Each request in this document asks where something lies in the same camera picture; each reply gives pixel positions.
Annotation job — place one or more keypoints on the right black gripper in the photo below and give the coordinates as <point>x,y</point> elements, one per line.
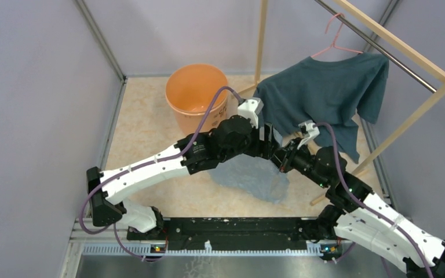
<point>284,157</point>

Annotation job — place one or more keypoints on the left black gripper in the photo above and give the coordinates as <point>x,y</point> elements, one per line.
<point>263,147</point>

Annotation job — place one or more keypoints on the blue plastic trash bag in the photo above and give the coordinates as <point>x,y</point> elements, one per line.
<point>256,176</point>

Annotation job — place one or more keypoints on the orange trash bin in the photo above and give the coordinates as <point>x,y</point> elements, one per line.
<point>190,90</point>

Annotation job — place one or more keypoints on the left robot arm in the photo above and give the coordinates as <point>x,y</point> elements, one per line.
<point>109,190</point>

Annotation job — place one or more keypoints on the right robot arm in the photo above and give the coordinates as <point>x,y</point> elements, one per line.
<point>359,214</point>

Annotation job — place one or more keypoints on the teal t-shirt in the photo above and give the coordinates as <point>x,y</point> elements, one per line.
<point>332,92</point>

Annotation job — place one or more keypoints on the metal rack rod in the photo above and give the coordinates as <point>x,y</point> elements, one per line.
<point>379,31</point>

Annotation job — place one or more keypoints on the pink clothes hanger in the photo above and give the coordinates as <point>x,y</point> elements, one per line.
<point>333,44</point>

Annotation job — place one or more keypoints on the wooden clothes rack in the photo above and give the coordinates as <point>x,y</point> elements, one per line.
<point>415,162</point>

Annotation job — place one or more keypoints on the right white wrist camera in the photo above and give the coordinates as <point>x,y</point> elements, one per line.
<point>309,130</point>

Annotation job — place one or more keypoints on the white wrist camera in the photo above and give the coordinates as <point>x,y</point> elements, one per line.
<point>309,130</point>
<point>250,109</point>

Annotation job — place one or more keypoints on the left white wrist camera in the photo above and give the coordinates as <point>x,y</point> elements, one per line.
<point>250,109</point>

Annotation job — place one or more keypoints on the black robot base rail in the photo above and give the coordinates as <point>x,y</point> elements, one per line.
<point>242,236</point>

